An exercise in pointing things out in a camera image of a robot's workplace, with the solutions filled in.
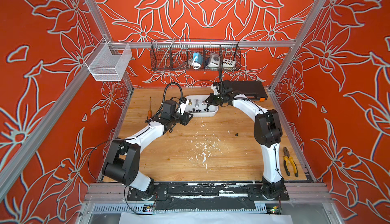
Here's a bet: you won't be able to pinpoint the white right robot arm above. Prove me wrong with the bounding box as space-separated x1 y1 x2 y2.
206 68 285 200

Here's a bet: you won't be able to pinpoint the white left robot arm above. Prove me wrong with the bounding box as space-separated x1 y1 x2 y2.
101 82 193 200

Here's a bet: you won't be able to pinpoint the white plastic storage box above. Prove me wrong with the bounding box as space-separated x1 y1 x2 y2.
185 95 218 117

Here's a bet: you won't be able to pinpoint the white dotted box in basket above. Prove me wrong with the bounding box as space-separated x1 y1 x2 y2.
222 59 236 69

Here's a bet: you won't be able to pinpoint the blue box in basket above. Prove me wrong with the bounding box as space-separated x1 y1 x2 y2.
188 53 203 70

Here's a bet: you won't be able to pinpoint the black tool case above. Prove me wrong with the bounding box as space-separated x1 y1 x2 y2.
222 81 268 102

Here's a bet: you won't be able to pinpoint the white device in basket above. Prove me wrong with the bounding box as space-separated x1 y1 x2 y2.
205 53 220 69

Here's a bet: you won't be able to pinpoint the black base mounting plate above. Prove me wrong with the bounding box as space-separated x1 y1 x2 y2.
126 181 289 213

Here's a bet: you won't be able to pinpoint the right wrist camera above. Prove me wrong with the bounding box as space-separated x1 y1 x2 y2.
211 83 221 96

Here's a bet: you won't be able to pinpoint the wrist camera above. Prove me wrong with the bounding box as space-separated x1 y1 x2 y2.
178 97 189 115
211 83 221 96

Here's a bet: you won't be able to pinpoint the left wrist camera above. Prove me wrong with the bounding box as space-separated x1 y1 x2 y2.
178 97 189 115

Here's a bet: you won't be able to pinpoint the orange handled screwdriver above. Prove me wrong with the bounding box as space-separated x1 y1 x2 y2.
147 97 152 120

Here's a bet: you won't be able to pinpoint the black wire wall basket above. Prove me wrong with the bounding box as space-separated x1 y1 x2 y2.
150 38 241 72

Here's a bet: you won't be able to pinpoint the yellow handled pliers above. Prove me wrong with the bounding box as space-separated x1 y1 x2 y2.
283 147 299 177

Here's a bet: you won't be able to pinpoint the clear plastic wall bin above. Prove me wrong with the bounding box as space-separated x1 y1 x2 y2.
85 43 133 82

